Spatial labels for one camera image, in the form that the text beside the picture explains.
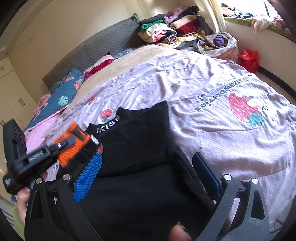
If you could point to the lilac strawberry print duvet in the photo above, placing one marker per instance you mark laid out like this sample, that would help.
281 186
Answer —
239 123

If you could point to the red and cream pillow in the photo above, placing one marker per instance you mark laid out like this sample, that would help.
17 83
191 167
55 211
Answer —
97 66

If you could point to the pile of folded clothes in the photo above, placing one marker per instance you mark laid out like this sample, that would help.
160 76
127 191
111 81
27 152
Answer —
179 29

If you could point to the grey padded headboard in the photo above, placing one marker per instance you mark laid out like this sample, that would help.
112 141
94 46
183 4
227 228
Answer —
113 39

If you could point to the beige fleece blanket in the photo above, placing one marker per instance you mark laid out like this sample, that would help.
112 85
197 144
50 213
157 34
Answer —
118 67

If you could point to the blue floral quilt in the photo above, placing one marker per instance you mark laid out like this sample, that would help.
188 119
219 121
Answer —
60 96

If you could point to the clothes on window sill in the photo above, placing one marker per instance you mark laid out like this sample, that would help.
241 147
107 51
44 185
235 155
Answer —
270 20

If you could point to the pink blanket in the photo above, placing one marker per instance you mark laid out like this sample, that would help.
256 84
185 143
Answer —
36 135

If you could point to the person's left hand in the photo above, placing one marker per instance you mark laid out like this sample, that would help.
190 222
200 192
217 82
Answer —
22 198

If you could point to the floral fabric laundry basket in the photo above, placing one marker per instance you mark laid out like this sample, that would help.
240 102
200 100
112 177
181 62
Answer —
220 46

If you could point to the cream curtain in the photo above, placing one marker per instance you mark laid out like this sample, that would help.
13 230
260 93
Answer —
212 13

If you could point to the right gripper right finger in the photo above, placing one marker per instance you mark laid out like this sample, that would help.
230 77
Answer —
210 182

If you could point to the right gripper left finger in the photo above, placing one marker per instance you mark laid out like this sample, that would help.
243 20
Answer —
86 178

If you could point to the black garment with orange trim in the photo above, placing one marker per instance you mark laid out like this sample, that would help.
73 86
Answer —
146 184

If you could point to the red plastic bag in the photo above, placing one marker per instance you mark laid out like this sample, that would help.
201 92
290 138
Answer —
249 60

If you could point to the cream built-in wardrobe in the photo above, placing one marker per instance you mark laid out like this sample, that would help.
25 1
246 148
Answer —
16 102

